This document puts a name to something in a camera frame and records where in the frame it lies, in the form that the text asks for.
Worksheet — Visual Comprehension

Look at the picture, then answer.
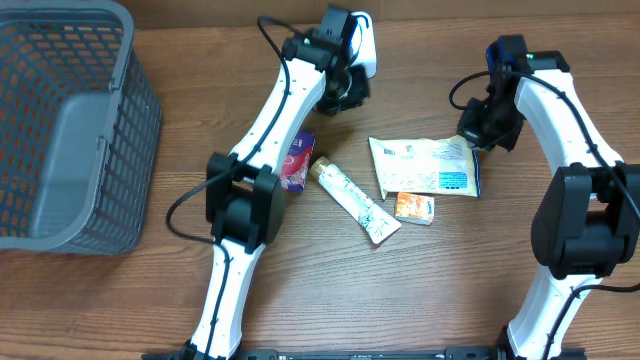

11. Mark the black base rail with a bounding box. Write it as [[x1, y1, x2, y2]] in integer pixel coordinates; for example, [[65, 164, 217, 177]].
[[142, 344, 589, 360]]

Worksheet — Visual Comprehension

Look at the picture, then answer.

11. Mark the yellow white snack bag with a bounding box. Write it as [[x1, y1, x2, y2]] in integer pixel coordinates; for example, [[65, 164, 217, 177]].
[[368, 136, 481, 197]]

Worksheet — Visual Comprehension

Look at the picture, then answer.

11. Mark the red purple pad pack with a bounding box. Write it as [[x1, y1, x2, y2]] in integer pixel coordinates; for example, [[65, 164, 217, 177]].
[[280, 132, 315, 193]]

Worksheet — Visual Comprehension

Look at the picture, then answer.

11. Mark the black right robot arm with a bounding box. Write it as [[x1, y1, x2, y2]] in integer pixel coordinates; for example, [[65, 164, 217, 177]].
[[445, 35, 639, 359]]

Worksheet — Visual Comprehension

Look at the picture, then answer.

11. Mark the white barcode scanner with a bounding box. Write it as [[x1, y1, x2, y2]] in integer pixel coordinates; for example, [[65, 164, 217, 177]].
[[348, 11, 377, 79]]

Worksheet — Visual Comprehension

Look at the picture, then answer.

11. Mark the dark grey plastic basket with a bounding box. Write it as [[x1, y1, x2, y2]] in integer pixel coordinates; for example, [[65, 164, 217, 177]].
[[1, 1, 162, 255]]

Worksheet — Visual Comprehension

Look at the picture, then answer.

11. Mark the white Pantene tube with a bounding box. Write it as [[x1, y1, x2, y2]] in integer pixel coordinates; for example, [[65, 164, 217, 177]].
[[310, 156, 401, 245]]

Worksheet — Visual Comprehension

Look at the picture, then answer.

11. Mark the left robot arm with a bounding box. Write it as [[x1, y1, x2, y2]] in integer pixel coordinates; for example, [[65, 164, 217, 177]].
[[181, 5, 376, 359]]

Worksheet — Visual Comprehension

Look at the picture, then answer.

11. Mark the orange tissue pack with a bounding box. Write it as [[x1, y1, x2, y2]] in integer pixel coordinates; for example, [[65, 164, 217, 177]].
[[394, 192, 435, 225]]

